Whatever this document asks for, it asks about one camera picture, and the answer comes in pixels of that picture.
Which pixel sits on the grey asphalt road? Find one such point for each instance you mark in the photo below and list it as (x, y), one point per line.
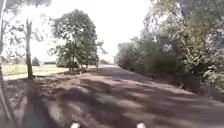
(133, 100)

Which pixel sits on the row of trees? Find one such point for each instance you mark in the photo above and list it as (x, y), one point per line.
(78, 40)

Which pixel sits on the robot's own part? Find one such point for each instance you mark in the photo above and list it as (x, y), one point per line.
(141, 125)
(74, 125)

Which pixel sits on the dense trees and bushes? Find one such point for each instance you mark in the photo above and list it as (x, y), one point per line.
(180, 50)

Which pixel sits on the brown dirt verge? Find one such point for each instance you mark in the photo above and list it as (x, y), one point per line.
(43, 86)

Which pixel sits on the bare tree trunk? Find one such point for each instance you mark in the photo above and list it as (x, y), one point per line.
(29, 56)

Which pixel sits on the green grass field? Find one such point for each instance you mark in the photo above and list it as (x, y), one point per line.
(20, 68)

